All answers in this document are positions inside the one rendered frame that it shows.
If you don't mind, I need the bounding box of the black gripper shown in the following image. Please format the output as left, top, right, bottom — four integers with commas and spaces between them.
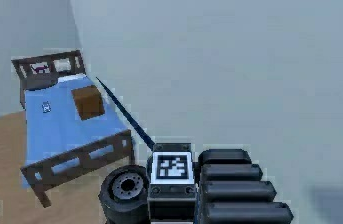
98, 164, 151, 224

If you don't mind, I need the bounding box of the plain white pillow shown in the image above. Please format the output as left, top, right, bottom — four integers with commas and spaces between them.
53, 58, 72, 73

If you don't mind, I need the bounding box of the brown cardboard box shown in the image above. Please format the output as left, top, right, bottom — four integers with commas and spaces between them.
71, 84, 106, 121

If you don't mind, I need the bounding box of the brown bed with blue sheet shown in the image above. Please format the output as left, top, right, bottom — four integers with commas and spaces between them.
11, 49, 136, 209

